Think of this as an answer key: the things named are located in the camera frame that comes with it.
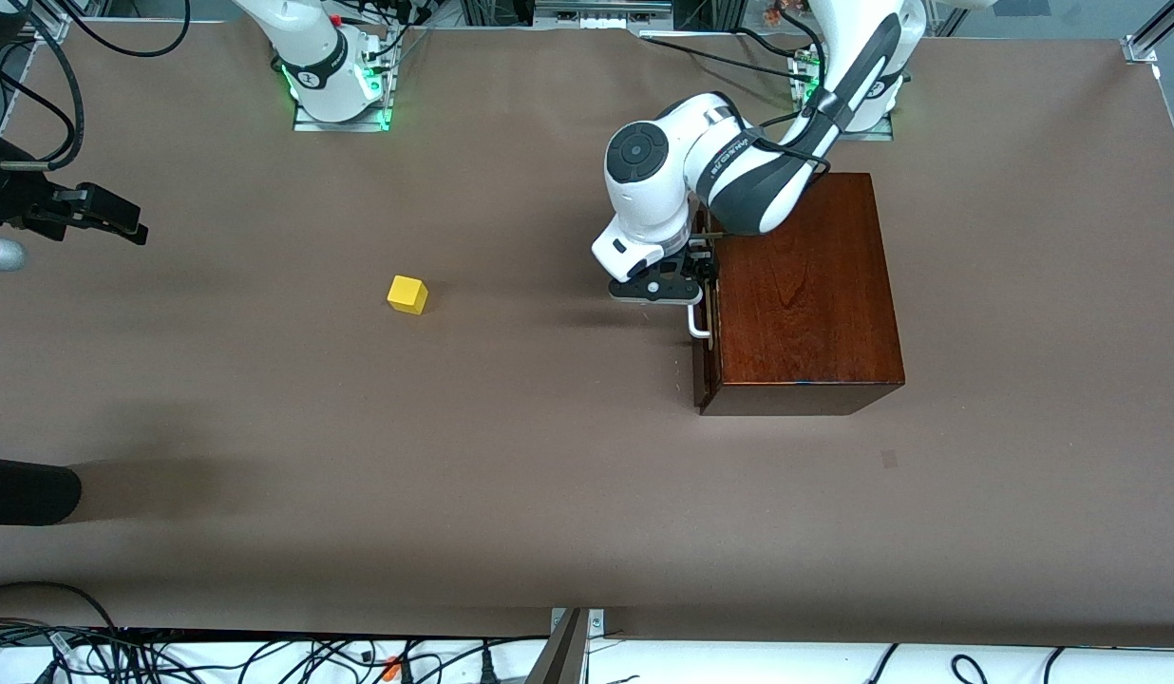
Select grey braided cable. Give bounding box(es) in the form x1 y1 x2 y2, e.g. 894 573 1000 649
0 620 66 656

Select aluminium corner bracket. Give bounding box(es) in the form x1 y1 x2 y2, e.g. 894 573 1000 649
1122 0 1174 66

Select black ribbed cylinder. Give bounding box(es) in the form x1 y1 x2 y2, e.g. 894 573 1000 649
0 456 83 526

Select thin black looping cable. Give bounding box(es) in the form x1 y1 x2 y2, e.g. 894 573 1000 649
50 0 191 58

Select black cable on table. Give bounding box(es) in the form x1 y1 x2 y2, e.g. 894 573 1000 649
637 28 816 82

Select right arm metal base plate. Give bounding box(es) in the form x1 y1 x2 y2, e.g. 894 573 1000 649
293 90 394 133

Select yellow wooden block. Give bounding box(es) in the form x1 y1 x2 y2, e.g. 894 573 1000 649
388 275 429 316

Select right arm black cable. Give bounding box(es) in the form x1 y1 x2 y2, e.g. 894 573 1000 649
0 0 85 174

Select wooden drawer with metal handle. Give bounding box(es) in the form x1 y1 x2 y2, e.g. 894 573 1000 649
687 226 723 409

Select aluminium frame profile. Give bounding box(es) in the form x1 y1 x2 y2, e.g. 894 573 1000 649
17 0 70 44

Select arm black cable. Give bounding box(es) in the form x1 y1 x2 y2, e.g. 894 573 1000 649
696 95 835 238
0 0 85 174

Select aluminium profile post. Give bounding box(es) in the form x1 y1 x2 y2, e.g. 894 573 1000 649
525 608 607 684

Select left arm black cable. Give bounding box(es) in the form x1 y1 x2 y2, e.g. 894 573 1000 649
696 95 835 238

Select grey metal rail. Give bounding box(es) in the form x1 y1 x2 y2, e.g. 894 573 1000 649
535 0 673 22

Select dark wooden cabinet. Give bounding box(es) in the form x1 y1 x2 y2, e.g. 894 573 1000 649
698 172 906 417

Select black arched cable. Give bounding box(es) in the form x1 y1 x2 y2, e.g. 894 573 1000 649
0 581 123 633

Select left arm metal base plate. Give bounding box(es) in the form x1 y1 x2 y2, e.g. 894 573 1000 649
789 47 895 143

